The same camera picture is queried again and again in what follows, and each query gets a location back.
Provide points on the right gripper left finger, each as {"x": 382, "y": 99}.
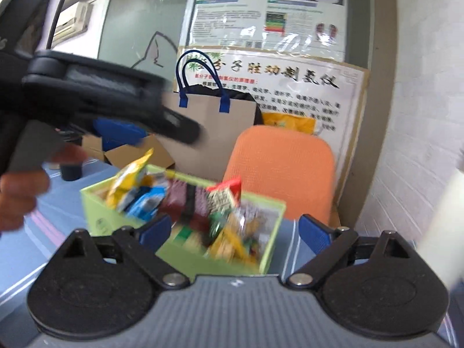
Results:
{"x": 139, "y": 246}

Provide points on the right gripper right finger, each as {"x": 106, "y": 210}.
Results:
{"x": 334, "y": 249}

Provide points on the dark red snack packet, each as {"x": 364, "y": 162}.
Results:
{"x": 187, "y": 204}

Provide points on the person's left hand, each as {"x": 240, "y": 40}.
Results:
{"x": 20, "y": 190}

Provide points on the blue snack packet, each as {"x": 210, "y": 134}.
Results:
{"x": 146, "y": 206}

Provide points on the large yellow chip bag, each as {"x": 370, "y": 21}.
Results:
{"x": 127, "y": 179}

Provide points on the open cardboard box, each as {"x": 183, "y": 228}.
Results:
{"x": 125, "y": 154}

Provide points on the green cardboard snack box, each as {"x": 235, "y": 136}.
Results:
{"x": 183, "y": 249}

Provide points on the green biscuit packet in box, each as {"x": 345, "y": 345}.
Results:
{"x": 217, "y": 224}

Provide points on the blue item in cardboard box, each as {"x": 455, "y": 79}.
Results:
{"x": 115, "y": 134}

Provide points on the black paper coffee cup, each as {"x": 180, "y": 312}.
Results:
{"x": 71, "y": 172}

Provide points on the yellow noodle snack in box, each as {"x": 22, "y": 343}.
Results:
{"x": 228, "y": 243}

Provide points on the orange red snack packet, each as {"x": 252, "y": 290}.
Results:
{"x": 225, "y": 196}

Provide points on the orange chair back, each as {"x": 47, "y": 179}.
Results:
{"x": 296, "y": 168}

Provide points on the blue striped tablecloth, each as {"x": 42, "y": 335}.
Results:
{"x": 58, "y": 289}

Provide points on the yellow plastic bag behind chair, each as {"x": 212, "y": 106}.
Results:
{"x": 290, "y": 122}

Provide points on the Chinese text poster board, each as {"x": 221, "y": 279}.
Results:
{"x": 328, "y": 91}

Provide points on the wall air conditioner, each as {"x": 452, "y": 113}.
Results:
{"x": 72, "y": 22}

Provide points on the brown paper bag blue handles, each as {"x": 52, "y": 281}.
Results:
{"x": 222, "y": 116}

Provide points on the scientific wall poster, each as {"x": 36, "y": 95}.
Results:
{"x": 316, "y": 28}

